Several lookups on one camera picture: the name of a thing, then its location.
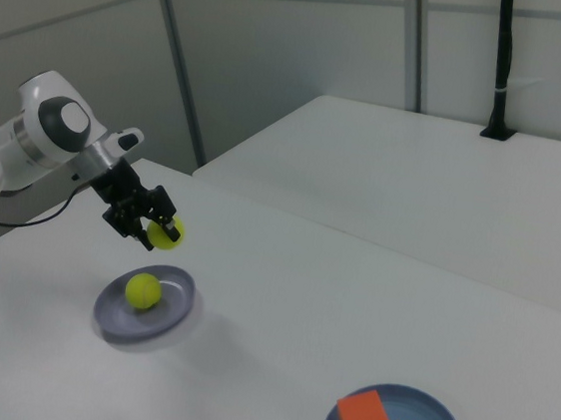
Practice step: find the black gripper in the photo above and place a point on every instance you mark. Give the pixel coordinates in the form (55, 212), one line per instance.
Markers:
(118, 183)

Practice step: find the yellow tennis ball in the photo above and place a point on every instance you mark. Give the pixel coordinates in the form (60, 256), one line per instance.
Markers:
(163, 242)
(143, 292)

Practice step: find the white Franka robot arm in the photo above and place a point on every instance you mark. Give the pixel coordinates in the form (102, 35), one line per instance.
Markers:
(32, 139)

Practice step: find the purple plastic plate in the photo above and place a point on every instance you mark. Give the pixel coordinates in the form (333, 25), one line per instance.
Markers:
(175, 304)

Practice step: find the white adjoining table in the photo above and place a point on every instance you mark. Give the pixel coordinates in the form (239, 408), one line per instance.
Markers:
(412, 194)

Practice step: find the black vertical pole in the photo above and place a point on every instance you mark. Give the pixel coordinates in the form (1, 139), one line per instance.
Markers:
(504, 53)

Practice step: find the grey partition post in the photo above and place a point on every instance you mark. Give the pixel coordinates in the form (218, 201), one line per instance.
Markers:
(418, 49)
(180, 69)

